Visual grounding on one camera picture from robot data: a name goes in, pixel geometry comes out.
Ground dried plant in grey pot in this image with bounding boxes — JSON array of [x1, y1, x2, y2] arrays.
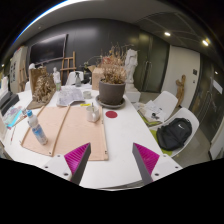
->
[[98, 44, 128, 106]]

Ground white cabinet with photos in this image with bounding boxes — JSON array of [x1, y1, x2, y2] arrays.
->
[[9, 45, 29, 94]]

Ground wooden easel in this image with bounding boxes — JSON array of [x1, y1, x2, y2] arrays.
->
[[19, 67, 28, 92], [60, 50, 77, 84]]

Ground blue-capped white drink bottle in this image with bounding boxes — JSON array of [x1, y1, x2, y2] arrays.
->
[[26, 109, 49, 146]]

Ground green-labelled clear bottle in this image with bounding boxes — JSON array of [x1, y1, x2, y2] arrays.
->
[[55, 79, 63, 92]]

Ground white ceramic mug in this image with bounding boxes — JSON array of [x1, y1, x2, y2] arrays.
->
[[85, 104, 101, 123]]

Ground clear spray bottle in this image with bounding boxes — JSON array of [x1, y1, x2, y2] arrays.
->
[[74, 72, 82, 88]]

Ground white plastic chair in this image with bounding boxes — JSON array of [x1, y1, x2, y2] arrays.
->
[[138, 90, 179, 126], [65, 70, 85, 86], [148, 107, 200, 158]]

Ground grey plant pot saucer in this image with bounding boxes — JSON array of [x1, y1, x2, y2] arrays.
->
[[95, 94, 127, 110]]

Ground small white plaster figure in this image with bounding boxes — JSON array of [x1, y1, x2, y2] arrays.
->
[[52, 66, 62, 84]]

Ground stack of papers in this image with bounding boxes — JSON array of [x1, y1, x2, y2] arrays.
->
[[139, 99, 167, 124]]

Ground thin red paintbrush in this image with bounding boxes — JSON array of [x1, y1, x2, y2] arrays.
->
[[9, 124, 17, 145]]

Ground black backpack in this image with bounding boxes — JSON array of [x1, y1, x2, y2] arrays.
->
[[155, 117, 193, 152]]

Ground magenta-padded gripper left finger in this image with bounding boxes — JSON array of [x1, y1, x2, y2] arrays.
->
[[42, 142, 92, 185]]

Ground flat round red coaster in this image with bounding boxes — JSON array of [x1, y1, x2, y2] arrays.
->
[[105, 110, 119, 120]]

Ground small pale round cup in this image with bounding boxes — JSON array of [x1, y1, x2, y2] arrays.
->
[[82, 89, 93, 100]]

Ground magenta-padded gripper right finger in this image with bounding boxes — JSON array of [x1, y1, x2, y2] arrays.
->
[[132, 142, 183, 185]]

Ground white stretched canvas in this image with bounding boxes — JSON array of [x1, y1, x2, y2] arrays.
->
[[0, 114, 8, 143]]

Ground colourful picture book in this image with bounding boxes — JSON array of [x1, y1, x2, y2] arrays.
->
[[2, 105, 24, 129]]

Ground round ceiling spotlights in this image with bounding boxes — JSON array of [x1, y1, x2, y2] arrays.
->
[[164, 31, 219, 75]]

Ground wooden-handled paintbrush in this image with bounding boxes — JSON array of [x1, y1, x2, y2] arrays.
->
[[13, 113, 29, 128]]

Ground open printed magazine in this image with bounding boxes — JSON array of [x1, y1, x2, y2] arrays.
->
[[55, 86, 86, 108]]

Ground black case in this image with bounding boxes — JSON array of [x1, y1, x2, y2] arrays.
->
[[0, 91, 20, 116]]

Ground wooden figure sculpture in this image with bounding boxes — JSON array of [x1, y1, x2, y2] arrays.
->
[[175, 74, 187, 108]]

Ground black wall-mounted screen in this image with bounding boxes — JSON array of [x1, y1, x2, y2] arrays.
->
[[29, 33, 69, 66]]

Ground beige canvas sheet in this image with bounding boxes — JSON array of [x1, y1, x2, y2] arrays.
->
[[20, 105, 109, 162]]

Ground brown cardboard box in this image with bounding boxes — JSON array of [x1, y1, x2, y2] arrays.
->
[[91, 66, 105, 91]]

